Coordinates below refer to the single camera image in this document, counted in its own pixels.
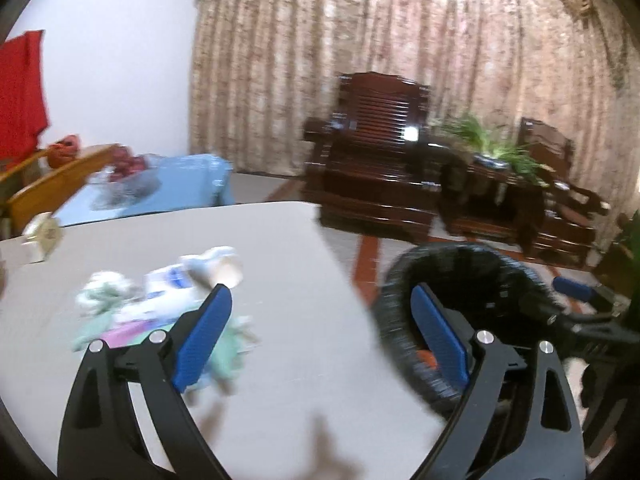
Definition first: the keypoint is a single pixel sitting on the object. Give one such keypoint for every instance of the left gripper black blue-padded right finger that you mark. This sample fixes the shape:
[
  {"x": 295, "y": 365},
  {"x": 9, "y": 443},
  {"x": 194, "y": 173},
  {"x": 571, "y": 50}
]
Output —
[{"x": 516, "y": 418}]

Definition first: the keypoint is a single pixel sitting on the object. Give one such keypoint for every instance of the red cloth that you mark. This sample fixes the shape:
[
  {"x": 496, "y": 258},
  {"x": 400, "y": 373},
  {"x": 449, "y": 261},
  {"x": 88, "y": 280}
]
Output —
[{"x": 22, "y": 107}]

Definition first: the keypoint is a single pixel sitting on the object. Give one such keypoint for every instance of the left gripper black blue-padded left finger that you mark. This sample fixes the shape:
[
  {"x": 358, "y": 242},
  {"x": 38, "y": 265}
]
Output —
[{"x": 100, "y": 435}]

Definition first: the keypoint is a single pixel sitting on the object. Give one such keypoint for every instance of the green rubber glove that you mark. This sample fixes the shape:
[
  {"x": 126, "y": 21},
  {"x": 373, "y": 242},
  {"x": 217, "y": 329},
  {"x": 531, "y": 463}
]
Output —
[{"x": 225, "y": 362}]

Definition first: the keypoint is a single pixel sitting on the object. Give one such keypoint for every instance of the glass fruit bowl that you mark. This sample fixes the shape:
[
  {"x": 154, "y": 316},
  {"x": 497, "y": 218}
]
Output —
[{"x": 124, "y": 191}]

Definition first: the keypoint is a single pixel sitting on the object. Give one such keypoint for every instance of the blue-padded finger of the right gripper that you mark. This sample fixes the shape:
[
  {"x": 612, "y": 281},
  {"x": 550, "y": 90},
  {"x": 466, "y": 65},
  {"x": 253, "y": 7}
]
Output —
[{"x": 573, "y": 289}]

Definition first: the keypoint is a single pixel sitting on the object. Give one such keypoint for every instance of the dark wooden side table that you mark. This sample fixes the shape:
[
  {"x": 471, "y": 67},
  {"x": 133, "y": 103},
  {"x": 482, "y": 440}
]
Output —
[{"x": 488, "y": 203}]

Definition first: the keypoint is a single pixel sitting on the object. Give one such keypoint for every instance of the green potted plant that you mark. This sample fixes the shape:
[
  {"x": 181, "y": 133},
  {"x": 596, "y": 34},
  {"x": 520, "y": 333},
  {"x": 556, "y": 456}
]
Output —
[{"x": 486, "y": 146}]

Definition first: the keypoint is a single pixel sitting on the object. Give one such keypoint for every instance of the pink wrapper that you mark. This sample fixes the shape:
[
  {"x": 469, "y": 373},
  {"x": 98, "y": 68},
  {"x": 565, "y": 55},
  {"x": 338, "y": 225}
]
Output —
[{"x": 127, "y": 334}]

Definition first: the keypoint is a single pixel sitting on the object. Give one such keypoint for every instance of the tissue box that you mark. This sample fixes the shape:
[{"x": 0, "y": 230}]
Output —
[{"x": 41, "y": 236}]

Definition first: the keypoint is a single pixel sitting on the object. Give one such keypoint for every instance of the beige curtain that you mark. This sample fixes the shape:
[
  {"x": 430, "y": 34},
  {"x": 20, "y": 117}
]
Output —
[{"x": 261, "y": 67}]

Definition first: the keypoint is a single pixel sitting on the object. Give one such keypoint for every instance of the red apples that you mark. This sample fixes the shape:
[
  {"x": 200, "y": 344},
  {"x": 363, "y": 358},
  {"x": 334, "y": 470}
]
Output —
[{"x": 125, "y": 164}]

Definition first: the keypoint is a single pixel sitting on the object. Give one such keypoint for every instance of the short orange foam net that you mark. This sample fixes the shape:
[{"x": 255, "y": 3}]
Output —
[{"x": 428, "y": 358}]

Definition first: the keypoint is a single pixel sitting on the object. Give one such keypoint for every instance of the crumpled white tissue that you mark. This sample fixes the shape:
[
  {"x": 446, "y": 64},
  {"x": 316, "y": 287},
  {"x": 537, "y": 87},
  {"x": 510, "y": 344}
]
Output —
[{"x": 105, "y": 291}]

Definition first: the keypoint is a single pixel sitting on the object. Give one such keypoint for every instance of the dark wooden armchair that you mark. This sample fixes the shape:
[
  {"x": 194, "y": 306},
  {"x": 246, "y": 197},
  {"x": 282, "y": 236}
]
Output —
[
  {"x": 562, "y": 229},
  {"x": 373, "y": 161}
]

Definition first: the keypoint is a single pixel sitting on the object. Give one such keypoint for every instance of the wooden bench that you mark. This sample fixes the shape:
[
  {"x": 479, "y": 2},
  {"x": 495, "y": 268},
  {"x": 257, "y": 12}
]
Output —
[{"x": 27, "y": 189}]

